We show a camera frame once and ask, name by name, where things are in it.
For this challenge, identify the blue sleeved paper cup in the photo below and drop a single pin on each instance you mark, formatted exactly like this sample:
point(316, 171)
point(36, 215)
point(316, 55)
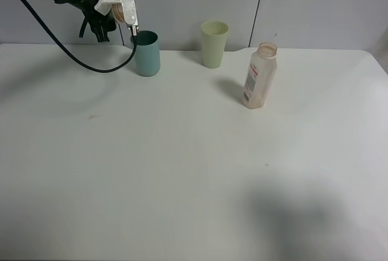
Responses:
point(118, 13)

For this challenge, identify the teal plastic cup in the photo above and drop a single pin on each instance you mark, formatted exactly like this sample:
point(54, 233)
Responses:
point(147, 54)

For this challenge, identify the pale green plastic cup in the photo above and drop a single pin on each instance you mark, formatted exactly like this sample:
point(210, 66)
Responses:
point(214, 36)

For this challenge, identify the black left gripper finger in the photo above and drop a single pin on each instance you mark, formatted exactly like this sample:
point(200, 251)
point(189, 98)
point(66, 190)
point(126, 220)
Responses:
point(100, 32)

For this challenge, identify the clear plastic drink bottle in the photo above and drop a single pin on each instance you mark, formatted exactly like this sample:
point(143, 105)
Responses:
point(262, 68)

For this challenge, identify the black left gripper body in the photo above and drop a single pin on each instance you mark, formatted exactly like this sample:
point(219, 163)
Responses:
point(95, 18)

